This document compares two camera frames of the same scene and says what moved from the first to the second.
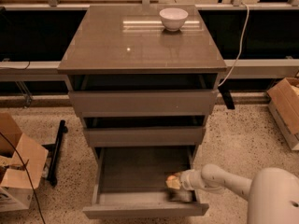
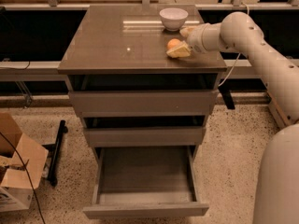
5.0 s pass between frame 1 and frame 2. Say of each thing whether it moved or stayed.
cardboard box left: stayed
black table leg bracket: stayed
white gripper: moved
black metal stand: stayed
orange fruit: moved
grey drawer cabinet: stayed
